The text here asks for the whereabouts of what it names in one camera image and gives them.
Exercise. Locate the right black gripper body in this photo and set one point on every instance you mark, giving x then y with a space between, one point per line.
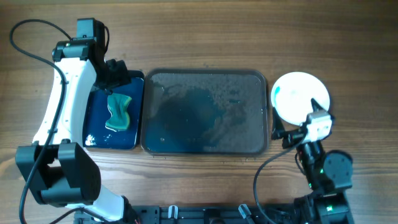
293 137

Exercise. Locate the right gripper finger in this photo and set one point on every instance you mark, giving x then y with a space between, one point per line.
278 131
316 106

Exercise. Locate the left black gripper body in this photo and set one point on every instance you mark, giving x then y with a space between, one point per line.
115 76

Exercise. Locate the white plate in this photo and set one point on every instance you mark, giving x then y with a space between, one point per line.
291 96

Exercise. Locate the green yellow sponge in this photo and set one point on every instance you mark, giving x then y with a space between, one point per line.
117 106

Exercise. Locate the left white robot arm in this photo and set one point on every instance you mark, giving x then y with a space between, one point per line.
56 169

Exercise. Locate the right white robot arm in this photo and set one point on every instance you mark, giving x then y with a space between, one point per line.
329 174

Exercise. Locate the black tray with blue water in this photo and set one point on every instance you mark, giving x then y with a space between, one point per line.
95 133

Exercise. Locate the large black tray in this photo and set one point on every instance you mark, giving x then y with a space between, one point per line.
204 111

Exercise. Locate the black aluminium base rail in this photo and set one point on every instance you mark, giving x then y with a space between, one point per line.
192 214

